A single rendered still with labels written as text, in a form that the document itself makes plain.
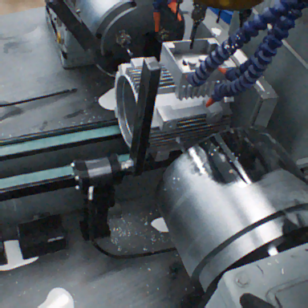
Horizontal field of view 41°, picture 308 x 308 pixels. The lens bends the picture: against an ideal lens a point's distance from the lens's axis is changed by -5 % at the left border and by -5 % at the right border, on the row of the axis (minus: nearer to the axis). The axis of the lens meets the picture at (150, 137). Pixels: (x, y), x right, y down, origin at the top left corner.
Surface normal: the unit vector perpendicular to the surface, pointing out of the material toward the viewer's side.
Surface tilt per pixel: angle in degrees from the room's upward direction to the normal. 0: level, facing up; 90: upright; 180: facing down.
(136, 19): 90
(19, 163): 90
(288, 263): 0
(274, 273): 0
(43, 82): 0
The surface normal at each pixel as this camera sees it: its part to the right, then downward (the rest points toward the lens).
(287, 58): -0.93, 0.18
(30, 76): 0.12, -0.68
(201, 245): -0.79, -0.11
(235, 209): -0.38, -0.48
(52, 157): 0.35, 0.72
